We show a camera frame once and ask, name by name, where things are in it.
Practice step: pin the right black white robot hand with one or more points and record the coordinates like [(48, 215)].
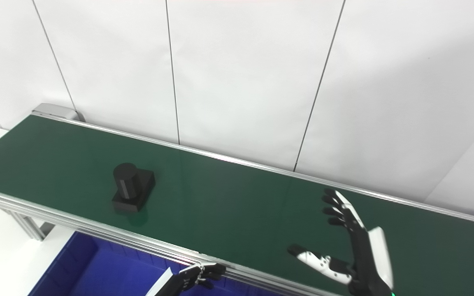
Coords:
[(364, 263)]

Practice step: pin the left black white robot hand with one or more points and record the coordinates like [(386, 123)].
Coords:
[(179, 281)]

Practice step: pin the black cylinder block part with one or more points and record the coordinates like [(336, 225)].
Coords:
[(130, 189)]

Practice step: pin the blue plastic bin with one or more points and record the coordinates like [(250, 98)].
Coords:
[(105, 271)]

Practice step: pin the green conveyor belt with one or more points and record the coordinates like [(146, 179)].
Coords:
[(97, 229), (241, 205)]

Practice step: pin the aluminium conveyor leg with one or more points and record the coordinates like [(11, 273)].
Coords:
[(29, 226)]

